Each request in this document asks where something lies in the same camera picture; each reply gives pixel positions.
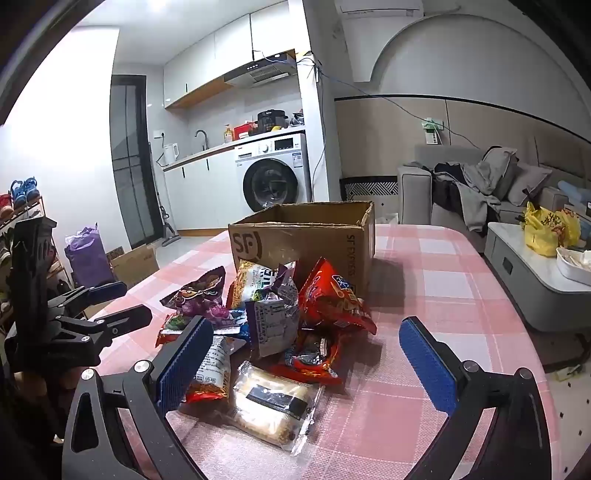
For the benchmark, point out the black garment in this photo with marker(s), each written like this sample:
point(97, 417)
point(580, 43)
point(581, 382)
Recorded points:
point(445, 189)

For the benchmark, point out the white wall cabinets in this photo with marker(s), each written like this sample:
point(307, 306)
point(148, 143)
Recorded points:
point(207, 60)

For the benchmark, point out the white stick vacuum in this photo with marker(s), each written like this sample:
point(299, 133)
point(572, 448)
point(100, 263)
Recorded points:
point(162, 217)

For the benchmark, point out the red cookie packet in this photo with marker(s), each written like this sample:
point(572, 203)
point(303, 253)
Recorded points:
point(309, 357)

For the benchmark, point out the white kitchen base cabinet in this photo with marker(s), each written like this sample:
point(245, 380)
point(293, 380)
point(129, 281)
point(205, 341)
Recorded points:
point(203, 194)

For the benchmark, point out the blue shoes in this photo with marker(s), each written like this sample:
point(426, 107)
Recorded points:
point(25, 191)

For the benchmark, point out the yellow soap bottle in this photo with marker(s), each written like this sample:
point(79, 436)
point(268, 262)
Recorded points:
point(228, 135)

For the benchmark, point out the white grey coffee table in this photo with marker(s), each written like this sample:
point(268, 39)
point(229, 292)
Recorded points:
point(517, 277)

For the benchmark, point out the purple plastic bag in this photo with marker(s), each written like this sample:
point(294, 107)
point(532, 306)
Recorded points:
point(87, 258)

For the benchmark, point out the red white snack packet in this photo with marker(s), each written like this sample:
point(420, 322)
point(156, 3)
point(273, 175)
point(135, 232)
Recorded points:
point(214, 364)

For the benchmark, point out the white rectangular container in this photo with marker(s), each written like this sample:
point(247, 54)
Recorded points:
point(572, 270)

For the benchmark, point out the red box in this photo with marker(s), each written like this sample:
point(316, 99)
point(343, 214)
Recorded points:
point(244, 131)

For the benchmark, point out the wooden shoe rack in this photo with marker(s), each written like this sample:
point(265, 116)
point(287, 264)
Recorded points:
point(34, 208)

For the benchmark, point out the light blue cushion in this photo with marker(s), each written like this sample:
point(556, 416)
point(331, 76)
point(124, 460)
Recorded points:
point(572, 191)

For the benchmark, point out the black pressure cooker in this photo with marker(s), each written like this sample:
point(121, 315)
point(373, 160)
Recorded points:
point(272, 121)

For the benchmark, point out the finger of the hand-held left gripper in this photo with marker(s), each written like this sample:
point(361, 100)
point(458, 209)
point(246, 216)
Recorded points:
point(129, 318)
point(104, 291)

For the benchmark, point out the yellow green noodle packet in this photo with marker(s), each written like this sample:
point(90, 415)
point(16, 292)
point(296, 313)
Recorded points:
point(254, 281)

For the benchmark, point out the large grey pillow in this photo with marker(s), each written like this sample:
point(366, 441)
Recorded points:
point(501, 170)

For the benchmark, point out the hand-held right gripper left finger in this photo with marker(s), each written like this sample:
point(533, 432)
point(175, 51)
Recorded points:
point(184, 362)

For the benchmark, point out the silver purple snack packet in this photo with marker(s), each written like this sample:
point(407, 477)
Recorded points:
point(272, 323)

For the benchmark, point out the grey sofa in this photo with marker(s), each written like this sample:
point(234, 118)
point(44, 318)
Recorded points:
point(413, 194)

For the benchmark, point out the red green snack packet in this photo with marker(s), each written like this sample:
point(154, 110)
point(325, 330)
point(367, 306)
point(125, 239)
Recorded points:
point(173, 328)

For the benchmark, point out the yellow plastic bag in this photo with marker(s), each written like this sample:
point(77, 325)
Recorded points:
point(540, 235)

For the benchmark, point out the silver range hood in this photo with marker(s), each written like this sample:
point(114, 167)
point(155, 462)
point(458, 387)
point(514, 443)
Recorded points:
point(263, 73)

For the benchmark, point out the white air conditioner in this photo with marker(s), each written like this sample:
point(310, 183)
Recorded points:
point(378, 7)

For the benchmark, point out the brown cardboard box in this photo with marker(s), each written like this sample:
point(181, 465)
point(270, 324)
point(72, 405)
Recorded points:
point(295, 240)

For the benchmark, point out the white green wall charger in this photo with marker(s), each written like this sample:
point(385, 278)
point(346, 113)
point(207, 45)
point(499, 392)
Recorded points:
point(431, 131)

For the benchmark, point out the small grey pillow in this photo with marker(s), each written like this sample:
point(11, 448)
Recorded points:
point(531, 182)

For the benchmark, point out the blue snack packet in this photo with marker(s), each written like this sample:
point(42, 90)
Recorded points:
point(235, 323)

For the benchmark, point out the small floor cardboard box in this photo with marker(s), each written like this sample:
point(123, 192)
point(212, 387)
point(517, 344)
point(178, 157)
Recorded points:
point(136, 267)

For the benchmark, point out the clear cake packet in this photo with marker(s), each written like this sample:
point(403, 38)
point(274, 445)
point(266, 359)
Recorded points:
point(272, 406)

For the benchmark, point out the metal kitchen faucet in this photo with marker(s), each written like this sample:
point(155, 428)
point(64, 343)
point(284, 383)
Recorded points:
point(205, 141)

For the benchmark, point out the large red snack packet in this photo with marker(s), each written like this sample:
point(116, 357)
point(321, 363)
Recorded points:
point(332, 295)

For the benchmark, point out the dark glass door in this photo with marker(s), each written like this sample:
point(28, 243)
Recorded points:
point(131, 161)

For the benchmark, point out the grey garment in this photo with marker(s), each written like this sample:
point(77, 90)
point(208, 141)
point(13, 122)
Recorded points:
point(475, 198)

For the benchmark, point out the black white patterned mat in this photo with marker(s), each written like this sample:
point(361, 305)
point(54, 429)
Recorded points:
point(369, 188)

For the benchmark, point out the white washing machine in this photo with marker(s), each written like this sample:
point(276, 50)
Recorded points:
point(272, 184)

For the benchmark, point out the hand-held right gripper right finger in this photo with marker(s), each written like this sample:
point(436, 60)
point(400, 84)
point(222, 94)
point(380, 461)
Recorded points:
point(427, 364)

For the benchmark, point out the white electric kettle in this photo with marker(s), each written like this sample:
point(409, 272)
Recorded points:
point(171, 154)

